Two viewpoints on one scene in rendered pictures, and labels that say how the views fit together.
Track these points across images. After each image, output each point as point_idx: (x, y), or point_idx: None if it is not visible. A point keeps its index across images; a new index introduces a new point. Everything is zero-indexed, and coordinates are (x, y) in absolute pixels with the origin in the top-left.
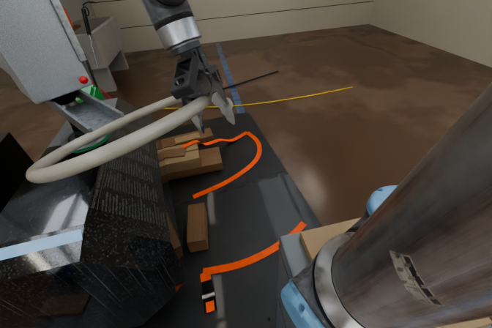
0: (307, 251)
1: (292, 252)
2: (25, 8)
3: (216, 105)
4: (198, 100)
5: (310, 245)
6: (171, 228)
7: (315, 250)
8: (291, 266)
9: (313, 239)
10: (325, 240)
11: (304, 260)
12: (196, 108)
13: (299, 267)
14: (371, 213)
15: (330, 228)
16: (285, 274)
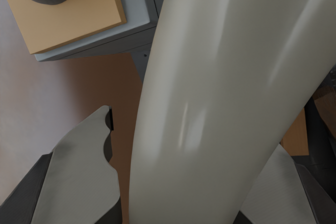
0: None
1: None
2: None
3: (107, 167)
4: (157, 151)
5: (110, 1)
6: (328, 94)
7: None
8: None
9: (106, 10)
10: (94, 9)
11: None
12: (162, 8)
13: None
14: None
15: (89, 27)
16: None
